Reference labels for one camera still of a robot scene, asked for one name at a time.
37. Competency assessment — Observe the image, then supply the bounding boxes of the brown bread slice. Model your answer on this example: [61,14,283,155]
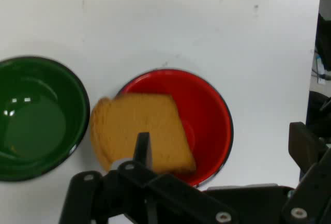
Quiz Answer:
[89,93,197,175]

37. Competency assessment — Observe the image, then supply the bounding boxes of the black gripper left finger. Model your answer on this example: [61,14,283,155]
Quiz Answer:
[58,131,238,224]

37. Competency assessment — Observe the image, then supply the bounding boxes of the red enamel bowl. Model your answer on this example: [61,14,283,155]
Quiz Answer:
[115,68,234,188]

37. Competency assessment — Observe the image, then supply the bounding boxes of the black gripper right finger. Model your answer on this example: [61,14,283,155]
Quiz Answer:
[281,122,331,224]

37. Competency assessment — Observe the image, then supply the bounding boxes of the green enamel bowl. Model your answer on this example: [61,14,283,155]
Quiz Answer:
[0,55,91,183]

